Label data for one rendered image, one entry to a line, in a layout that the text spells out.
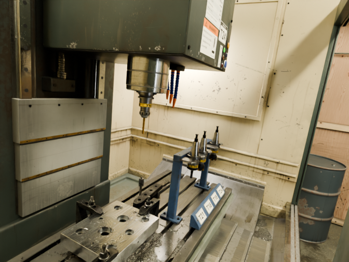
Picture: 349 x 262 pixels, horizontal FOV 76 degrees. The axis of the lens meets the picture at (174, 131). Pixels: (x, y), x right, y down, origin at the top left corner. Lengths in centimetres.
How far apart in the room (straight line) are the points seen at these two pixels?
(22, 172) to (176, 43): 82
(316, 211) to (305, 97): 158
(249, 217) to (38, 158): 129
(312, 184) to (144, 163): 179
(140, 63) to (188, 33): 21
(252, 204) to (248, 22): 128
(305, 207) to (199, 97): 176
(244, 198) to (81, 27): 146
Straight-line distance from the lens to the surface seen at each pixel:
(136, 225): 96
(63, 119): 118
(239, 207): 172
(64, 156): 124
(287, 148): 178
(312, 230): 309
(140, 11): 80
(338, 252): 60
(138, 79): 82
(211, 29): 88
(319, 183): 287
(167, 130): 202
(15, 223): 127
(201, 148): 115
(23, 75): 107
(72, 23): 100
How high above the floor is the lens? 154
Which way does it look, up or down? 12 degrees down
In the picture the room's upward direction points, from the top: 7 degrees clockwise
